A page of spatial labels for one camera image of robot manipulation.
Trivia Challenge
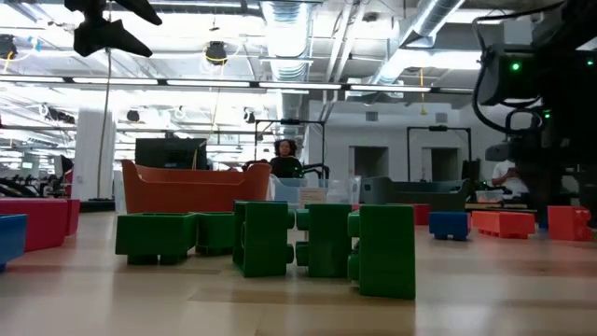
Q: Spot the black aluminium table frame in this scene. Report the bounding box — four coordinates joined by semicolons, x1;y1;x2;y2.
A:
78;199;117;214

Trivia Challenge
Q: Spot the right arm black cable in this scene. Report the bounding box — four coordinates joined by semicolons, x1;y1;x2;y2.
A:
470;1;568;137

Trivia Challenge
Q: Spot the yellow hanging pendant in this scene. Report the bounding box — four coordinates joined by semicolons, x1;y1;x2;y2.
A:
418;66;429;117

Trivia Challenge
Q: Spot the red toy building block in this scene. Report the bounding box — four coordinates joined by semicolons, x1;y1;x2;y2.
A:
413;203;432;227
0;197;70;254

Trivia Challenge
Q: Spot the blue toy building block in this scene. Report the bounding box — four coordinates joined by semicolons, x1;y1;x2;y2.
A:
428;211;471;242
0;213;29;273

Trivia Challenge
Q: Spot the green toy building block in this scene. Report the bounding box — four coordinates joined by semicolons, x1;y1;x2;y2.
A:
194;211;236;257
115;212;198;266
232;200;297;279
295;203;354;280

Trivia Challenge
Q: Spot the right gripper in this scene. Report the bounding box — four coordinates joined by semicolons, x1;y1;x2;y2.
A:
476;44;538;107

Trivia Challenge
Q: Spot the silver ventilation duct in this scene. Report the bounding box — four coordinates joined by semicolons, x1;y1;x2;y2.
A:
258;0;314;120
370;0;467;88

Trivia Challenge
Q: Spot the orange toy building block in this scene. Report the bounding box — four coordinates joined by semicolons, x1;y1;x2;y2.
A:
470;210;536;240
547;204;594;243

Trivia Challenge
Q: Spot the clear labelled plastic container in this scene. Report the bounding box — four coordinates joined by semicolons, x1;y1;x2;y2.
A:
269;175;363;210

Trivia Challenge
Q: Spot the clear plastic tub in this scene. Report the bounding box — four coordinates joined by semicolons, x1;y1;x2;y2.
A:
474;188;506;204

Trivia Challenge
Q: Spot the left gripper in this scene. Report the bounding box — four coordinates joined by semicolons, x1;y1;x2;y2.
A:
63;0;163;58

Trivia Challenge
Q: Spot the long green building block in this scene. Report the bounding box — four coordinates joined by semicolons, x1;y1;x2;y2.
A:
346;203;417;301

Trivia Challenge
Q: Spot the white building column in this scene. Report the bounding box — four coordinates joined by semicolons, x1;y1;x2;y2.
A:
73;105;118;203

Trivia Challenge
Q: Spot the black gantry frame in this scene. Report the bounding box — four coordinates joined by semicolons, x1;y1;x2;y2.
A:
253;118;326;181
405;123;473;184

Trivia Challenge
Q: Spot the black monitor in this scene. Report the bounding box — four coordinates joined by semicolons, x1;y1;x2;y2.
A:
134;136;209;171

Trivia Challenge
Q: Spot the long ceiling light strip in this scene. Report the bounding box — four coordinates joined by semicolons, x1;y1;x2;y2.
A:
0;74;475;94

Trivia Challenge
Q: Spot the person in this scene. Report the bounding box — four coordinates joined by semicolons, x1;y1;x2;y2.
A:
491;160;531;200
268;138;305;179

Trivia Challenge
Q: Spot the teal plastic bin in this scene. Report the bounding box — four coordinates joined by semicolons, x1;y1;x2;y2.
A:
358;175;470;213

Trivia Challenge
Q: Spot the orange plastic bin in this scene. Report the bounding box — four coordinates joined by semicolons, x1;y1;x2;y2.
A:
120;159;273;216

